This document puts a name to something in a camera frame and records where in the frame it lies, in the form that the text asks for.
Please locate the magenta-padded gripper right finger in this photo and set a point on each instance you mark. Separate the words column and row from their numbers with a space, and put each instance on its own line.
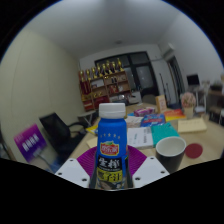
column 151, row 171

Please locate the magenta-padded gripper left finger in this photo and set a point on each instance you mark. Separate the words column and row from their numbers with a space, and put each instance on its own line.
column 71, row 171

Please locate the blue drink bottle white cap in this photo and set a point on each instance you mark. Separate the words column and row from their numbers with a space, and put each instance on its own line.
column 111, row 146

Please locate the black mug white inside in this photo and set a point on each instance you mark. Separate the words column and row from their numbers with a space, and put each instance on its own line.
column 170, row 156

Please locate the small beige notebook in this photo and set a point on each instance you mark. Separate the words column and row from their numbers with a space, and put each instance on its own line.
column 92, row 142

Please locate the white paper sheet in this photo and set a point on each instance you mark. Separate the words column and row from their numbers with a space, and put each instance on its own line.
column 140, row 137

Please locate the black office chair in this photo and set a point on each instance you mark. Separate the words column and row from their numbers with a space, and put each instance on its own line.
column 56, row 131

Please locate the flat round red coaster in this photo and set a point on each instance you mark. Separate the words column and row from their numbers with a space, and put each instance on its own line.
column 194, row 150

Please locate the purple sign board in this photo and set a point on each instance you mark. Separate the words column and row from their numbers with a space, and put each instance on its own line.
column 30, row 141

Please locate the orange book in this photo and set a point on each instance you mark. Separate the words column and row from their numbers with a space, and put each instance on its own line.
column 175, row 115

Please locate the wide beige notebook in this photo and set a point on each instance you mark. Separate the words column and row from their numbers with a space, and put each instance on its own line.
column 192, row 125

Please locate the small standing orange-white box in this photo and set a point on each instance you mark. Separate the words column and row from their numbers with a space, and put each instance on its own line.
column 161, row 104

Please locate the pink flowers in white pot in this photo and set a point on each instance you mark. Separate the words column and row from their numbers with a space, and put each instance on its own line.
column 188, row 100

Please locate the wooden shelf unit with trophies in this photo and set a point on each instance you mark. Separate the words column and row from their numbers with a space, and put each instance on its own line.
column 103, row 88

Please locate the dark glass door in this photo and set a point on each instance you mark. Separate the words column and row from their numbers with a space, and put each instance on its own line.
column 145, row 75

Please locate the black computer monitor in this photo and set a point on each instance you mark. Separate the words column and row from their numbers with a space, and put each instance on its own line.
column 193, row 80

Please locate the white wall air conditioner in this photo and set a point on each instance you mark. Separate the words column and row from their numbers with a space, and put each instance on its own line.
column 167, row 51

